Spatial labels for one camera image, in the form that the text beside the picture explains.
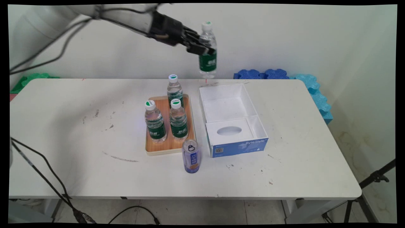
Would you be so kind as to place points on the pink foam mat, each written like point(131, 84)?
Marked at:
point(12, 97)

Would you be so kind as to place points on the black tripod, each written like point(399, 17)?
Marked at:
point(367, 183)

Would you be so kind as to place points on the wooden tray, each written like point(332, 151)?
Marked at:
point(169, 147)

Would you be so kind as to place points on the white table leg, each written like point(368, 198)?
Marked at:
point(300, 210)

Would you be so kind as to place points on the light blue foam mat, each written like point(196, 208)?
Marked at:
point(318, 98)

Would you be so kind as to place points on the dark blue foam mat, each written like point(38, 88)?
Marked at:
point(262, 74)

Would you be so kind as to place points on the green label water bottle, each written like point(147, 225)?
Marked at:
point(178, 123)
point(174, 90)
point(208, 65)
point(155, 125)

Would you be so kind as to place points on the blue drink can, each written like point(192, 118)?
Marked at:
point(191, 158)

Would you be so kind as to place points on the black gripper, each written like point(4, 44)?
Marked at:
point(167, 30)

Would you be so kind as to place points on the green foam mat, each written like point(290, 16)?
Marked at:
point(34, 77)

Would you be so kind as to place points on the white and blue cardboard box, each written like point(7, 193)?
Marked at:
point(237, 147)

